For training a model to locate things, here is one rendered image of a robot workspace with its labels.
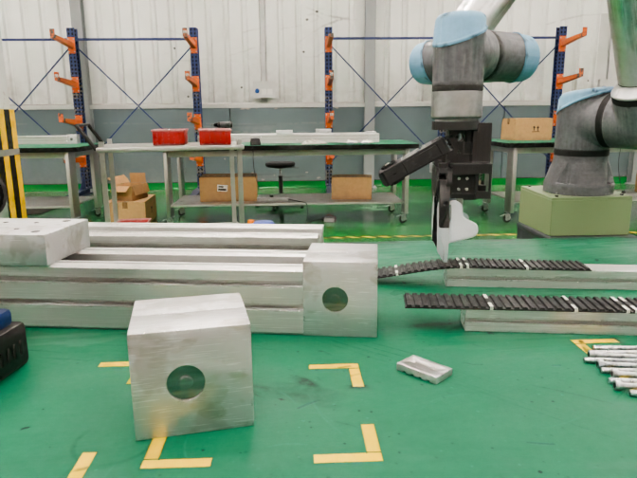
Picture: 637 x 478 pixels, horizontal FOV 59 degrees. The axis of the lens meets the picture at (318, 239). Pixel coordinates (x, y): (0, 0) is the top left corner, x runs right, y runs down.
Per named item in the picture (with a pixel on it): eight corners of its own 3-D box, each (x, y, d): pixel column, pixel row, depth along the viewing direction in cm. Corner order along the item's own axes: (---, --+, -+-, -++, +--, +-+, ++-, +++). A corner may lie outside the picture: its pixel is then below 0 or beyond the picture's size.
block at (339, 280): (376, 304, 81) (377, 240, 79) (376, 338, 69) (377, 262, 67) (314, 303, 82) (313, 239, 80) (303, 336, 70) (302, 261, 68)
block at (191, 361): (241, 370, 61) (237, 284, 59) (254, 425, 50) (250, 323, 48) (143, 381, 58) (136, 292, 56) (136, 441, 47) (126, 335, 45)
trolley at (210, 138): (242, 255, 436) (236, 120, 414) (251, 273, 384) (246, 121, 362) (100, 265, 411) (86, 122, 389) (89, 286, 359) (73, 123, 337)
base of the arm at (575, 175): (533, 186, 139) (536, 146, 137) (595, 186, 139) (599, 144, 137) (557, 196, 125) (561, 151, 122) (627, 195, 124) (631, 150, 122)
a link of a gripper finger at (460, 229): (480, 261, 83) (479, 198, 84) (439, 260, 83) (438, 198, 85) (476, 263, 86) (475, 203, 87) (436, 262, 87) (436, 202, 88)
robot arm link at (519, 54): (489, 37, 97) (445, 33, 91) (548, 30, 88) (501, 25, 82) (486, 84, 99) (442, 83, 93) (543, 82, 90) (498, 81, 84)
